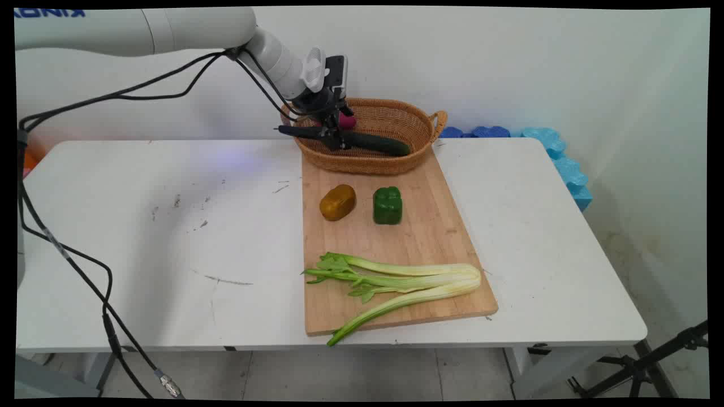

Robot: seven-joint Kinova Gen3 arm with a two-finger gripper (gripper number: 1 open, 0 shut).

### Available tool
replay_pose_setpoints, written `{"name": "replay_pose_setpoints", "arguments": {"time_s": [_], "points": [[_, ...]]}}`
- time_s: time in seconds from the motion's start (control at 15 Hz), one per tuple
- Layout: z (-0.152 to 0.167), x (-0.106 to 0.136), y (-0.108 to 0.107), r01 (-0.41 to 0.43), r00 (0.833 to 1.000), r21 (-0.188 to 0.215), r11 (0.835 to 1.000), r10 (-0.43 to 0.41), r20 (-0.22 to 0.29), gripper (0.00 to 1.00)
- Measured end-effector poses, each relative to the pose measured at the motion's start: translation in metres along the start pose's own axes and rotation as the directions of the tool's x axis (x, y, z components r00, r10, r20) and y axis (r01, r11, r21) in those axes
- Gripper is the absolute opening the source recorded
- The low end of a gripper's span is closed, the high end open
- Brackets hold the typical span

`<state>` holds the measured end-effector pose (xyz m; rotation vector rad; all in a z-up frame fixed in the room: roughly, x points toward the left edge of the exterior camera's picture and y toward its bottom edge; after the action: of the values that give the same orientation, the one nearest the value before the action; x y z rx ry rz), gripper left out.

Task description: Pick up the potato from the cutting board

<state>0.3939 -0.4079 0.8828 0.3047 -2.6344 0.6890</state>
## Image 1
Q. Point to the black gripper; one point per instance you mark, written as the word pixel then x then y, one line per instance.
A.
pixel 315 103

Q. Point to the long dark green cucumber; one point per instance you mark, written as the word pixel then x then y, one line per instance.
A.
pixel 379 144

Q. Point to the brown potato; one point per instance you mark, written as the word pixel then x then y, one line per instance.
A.
pixel 337 202

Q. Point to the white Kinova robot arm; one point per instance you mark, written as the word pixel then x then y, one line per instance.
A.
pixel 130 31

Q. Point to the magenta toy vegetable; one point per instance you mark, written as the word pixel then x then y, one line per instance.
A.
pixel 347 122

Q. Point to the woven wicker basket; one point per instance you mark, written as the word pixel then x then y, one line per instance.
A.
pixel 390 121

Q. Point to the green bell pepper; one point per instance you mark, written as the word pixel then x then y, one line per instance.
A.
pixel 387 206

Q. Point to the wooden cutting board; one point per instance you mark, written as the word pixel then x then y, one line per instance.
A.
pixel 421 237

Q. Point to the dark blue foam mat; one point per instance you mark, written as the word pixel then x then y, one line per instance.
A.
pixel 491 132

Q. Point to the green celery bunch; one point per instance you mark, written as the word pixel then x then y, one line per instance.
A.
pixel 418 280

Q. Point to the light blue foam mat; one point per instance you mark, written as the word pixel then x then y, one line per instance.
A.
pixel 568 169

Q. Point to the orange object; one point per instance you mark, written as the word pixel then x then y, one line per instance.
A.
pixel 31 155

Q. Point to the white table leg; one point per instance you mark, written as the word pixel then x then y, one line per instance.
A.
pixel 546 370

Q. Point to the black tripod stand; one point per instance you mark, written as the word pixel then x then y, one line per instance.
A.
pixel 642 367

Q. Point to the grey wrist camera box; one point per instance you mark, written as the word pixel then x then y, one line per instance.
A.
pixel 336 72

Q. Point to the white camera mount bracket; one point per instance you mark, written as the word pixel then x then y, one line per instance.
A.
pixel 313 68

